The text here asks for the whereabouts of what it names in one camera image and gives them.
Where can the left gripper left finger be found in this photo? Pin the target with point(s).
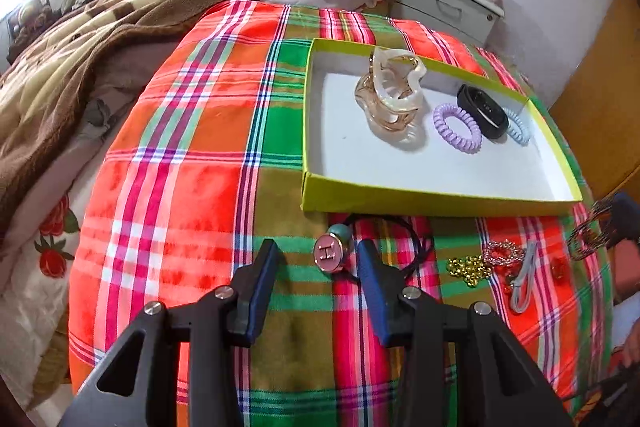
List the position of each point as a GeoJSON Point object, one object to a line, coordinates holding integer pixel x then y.
{"type": "Point", "coordinates": [136, 382]}

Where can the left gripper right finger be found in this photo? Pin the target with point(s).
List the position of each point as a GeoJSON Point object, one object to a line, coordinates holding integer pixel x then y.
{"type": "Point", "coordinates": [498, 382]}

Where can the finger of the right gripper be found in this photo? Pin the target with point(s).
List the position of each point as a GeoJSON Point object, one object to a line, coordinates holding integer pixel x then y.
{"type": "Point", "coordinates": [625, 220]}

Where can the person's right hand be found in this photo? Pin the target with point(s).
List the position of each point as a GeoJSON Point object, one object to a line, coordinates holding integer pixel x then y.
{"type": "Point", "coordinates": [631, 346]}

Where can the yellow wooden wardrobe door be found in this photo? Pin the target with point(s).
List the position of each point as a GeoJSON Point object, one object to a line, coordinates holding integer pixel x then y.
{"type": "Point", "coordinates": [598, 110]}

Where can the plaid red green cloth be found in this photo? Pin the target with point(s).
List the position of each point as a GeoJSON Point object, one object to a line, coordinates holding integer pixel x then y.
{"type": "Point", "coordinates": [210, 162]}

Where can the black fitness band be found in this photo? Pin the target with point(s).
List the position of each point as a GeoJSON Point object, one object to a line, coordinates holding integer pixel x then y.
{"type": "Point", "coordinates": [487, 113]}

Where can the lime green tray box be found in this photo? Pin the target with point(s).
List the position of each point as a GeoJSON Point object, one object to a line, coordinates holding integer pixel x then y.
{"type": "Point", "coordinates": [351, 165]}

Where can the floral bed sheet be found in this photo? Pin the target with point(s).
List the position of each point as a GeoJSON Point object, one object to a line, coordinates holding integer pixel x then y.
{"type": "Point", "coordinates": [34, 302]}

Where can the cream gold hair claw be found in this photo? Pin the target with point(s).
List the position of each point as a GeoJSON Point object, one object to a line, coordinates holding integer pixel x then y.
{"type": "Point", "coordinates": [389, 93]}

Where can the white bedside cabinet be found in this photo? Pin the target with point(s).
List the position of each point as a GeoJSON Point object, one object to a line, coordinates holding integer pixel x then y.
{"type": "Point", "coordinates": [468, 20]}

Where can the brown fleece blanket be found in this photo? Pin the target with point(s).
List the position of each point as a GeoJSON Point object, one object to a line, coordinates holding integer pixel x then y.
{"type": "Point", "coordinates": [47, 89]}

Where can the teddy bear on shelf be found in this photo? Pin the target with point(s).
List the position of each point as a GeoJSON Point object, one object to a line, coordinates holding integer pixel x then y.
{"type": "Point", "coordinates": [29, 16]}

